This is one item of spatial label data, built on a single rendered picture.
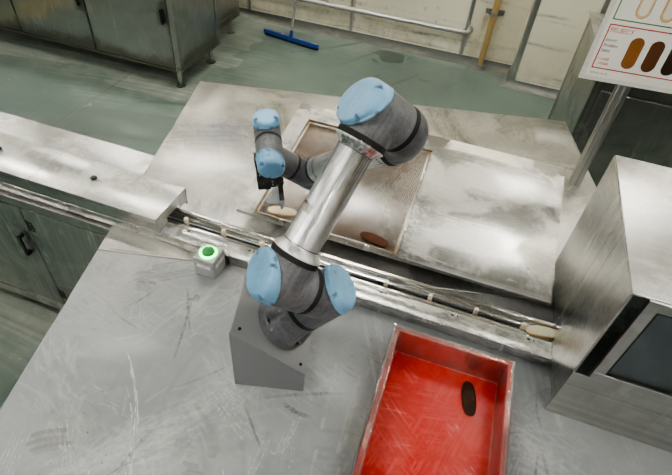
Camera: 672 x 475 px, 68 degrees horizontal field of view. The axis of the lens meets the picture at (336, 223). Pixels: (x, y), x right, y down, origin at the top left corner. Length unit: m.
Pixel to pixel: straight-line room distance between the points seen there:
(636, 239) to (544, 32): 3.54
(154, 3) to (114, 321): 2.90
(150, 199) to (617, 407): 1.47
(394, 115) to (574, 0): 3.66
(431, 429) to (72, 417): 0.88
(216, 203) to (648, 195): 1.34
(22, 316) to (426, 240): 1.96
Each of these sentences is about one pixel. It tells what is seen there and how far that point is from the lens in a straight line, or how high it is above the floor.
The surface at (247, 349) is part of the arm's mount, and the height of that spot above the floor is 0.99.
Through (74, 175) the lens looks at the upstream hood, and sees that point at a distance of 1.95.
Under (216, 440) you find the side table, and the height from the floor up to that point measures 0.82.
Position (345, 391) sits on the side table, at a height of 0.82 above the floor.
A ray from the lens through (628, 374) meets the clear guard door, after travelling 1.36.
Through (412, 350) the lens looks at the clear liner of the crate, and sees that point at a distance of 1.44.
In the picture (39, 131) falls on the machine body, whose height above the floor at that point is 0.82.
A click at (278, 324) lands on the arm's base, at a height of 1.03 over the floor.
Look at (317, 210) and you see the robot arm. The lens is 1.06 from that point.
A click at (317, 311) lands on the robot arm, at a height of 1.12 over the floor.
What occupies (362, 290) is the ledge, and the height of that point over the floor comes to 0.86.
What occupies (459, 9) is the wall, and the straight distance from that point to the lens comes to 5.00.
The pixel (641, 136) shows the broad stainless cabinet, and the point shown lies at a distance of 3.12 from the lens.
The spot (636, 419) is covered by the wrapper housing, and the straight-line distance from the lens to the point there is 1.51.
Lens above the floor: 2.04
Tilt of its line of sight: 43 degrees down
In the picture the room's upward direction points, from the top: 6 degrees clockwise
